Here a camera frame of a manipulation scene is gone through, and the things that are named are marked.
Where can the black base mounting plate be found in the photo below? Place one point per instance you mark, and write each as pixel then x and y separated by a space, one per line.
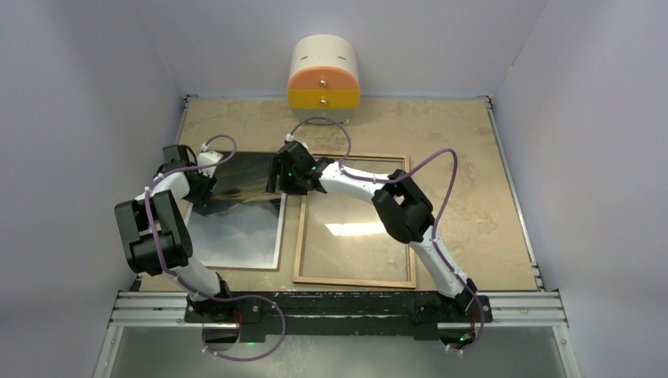
pixel 422 315

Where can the black wooden picture frame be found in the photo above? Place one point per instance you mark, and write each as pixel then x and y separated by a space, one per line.
pixel 341 241

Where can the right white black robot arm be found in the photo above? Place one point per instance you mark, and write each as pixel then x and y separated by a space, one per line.
pixel 403 208

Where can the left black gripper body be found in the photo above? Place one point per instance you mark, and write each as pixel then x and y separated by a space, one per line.
pixel 201 191

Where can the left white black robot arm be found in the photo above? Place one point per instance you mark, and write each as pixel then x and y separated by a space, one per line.
pixel 153 232

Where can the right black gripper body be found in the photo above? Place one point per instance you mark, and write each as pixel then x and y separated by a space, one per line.
pixel 290 182

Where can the round three-drawer mini cabinet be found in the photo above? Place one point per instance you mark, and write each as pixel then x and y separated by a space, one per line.
pixel 323 84

